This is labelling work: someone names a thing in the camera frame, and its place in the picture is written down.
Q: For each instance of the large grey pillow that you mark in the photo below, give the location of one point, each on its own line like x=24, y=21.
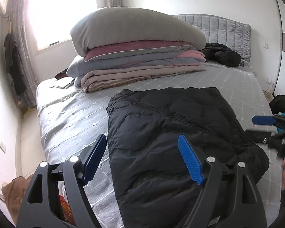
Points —
x=112, y=25

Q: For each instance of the grey padded headboard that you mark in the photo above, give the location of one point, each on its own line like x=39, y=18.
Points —
x=235, y=35

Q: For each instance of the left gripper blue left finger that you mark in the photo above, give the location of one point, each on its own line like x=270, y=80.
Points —
x=41, y=205

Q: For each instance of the grey quilted bed mattress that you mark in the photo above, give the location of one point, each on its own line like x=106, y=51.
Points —
x=71, y=120

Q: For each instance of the black garment near headboard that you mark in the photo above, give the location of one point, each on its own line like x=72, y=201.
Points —
x=221, y=54

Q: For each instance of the grey-blue folded blanket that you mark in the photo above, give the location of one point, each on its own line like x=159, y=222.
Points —
x=78, y=68

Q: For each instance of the dark clothes hanging on wall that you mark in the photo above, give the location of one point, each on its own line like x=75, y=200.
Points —
x=13, y=61

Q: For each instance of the pink folded blanket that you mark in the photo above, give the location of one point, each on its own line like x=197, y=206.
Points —
x=136, y=48

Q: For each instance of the brown garment on floor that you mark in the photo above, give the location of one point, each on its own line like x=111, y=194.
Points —
x=13, y=194

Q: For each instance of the beige folded blanket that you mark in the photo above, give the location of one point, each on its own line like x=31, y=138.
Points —
x=101, y=79

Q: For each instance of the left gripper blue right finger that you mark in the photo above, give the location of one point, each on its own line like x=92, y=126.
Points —
x=243, y=206

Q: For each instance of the grey window curtain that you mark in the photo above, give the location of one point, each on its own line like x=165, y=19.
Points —
x=15, y=11

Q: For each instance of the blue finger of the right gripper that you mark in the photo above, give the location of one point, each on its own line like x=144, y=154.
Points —
x=263, y=120

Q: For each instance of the black puffer jacket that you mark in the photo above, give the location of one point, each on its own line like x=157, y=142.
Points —
x=152, y=184

